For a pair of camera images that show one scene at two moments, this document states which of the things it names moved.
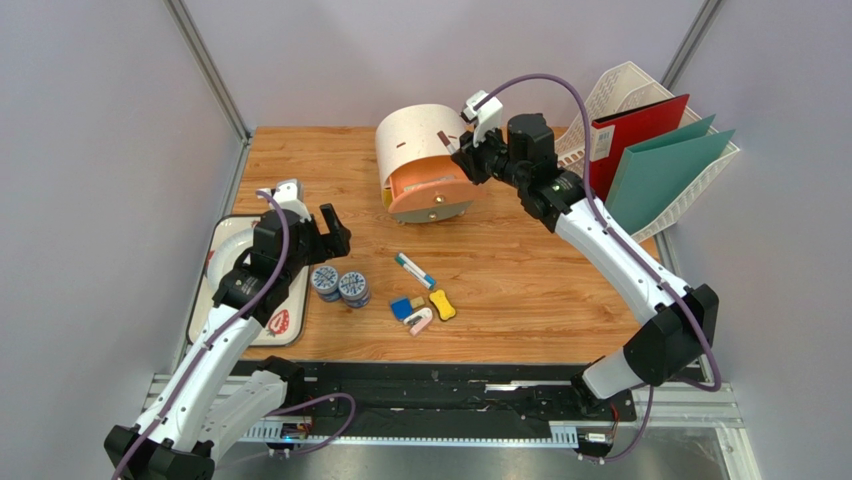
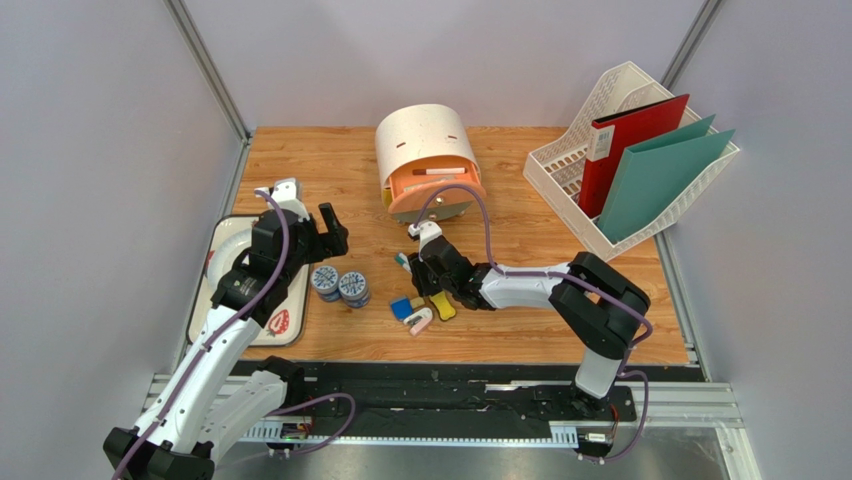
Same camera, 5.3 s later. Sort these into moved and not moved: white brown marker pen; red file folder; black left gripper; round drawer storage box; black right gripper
Moved: white brown marker pen; black right gripper
Not moved: round drawer storage box; red file folder; black left gripper
